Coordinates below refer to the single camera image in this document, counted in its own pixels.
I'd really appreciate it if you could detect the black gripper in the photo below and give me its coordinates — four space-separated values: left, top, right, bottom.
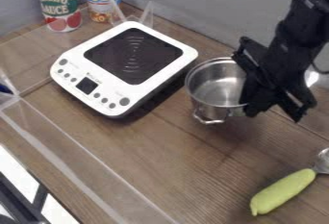
233 37 320 123

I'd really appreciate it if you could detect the silver metal pot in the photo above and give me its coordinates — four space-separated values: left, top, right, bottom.
185 57 247 125

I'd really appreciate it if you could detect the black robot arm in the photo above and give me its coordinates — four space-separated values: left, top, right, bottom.
233 0 329 121

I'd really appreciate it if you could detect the white and black stove top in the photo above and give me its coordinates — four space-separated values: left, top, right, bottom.
49 21 198 118

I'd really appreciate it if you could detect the clear acrylic barrier panel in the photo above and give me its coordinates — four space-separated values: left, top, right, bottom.
0 69 181 224

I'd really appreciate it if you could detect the tomato sauce can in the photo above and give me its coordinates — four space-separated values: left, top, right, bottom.
39 0 83 33

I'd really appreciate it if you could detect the yellow handled metal spoon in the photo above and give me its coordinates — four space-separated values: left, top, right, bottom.
249 147 329 216

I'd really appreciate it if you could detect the black metal frame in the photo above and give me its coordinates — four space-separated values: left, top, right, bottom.
0 172 49 224

